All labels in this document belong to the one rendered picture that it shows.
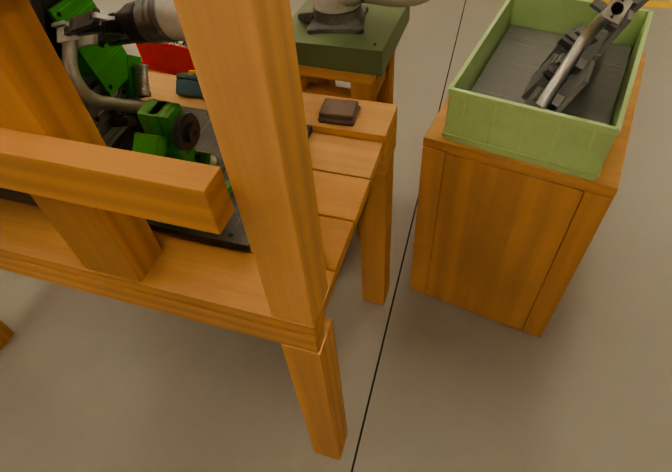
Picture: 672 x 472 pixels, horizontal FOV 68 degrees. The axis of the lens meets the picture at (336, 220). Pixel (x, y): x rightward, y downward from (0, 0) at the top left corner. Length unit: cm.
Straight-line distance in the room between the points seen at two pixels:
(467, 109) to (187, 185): 88
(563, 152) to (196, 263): 93
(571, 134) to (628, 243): 115
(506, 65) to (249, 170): 116
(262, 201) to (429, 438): 127
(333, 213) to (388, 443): 92
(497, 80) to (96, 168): 119
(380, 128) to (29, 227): 88
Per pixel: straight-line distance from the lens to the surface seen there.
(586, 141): 136
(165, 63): 186
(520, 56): 174
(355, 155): 127
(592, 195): 146
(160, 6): 99
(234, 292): 104
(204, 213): 70
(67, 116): 89
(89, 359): 219
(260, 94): 58
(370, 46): 158
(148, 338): 213
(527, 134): 138
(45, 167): 83
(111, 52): 133
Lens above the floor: 172
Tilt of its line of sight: 49 degrees down
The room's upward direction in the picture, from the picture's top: 5 degrees counter-clockwise
